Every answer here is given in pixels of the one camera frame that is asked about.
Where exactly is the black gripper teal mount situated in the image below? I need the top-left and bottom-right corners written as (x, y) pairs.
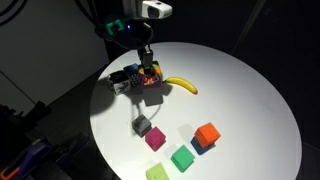
top-left (95, 17), bottom-right (155, 70)

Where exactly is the yellow banana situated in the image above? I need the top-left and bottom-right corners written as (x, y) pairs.
top-left (164, 76), bottom-right (199, 96)

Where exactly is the black white patterned box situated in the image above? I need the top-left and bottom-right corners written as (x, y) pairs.
top-left (109, 70), bottom-right (132, 97)

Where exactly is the black dotted cube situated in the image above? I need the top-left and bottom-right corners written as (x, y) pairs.
top-left (127, 72), bottom-right (143, 92)

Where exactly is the green cube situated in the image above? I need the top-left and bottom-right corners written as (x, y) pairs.
top-left (170, 144), bottom-right (196, 174)

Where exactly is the blue topped block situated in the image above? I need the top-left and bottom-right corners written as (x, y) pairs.
top-left (123, 62), bottom-right (141, 75)

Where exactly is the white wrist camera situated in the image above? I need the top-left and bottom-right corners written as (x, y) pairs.
top-left (141, 0), bottom-right (174, 20)

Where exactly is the gray cube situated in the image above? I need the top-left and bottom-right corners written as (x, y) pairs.
top-left (131, 113), bottom-right (153, 139)

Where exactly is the blue cube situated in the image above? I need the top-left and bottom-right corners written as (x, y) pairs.
top-left (189, 134), bottom-right (216, 156)

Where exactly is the magenta cube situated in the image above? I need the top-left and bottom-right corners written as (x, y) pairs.
top-left (144, 126), bottom-right (167, 153)

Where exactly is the blue orange spring clamp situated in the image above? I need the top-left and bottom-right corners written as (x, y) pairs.
top-left (0, 141), bottom-right (52, 180)

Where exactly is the yellow-green cube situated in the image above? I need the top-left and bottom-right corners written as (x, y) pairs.
top-left (144, 161), bottom-right (171, 180)

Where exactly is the orange cube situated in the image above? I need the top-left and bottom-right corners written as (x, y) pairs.
top-left (193, 121), bottom-right (222, 149)

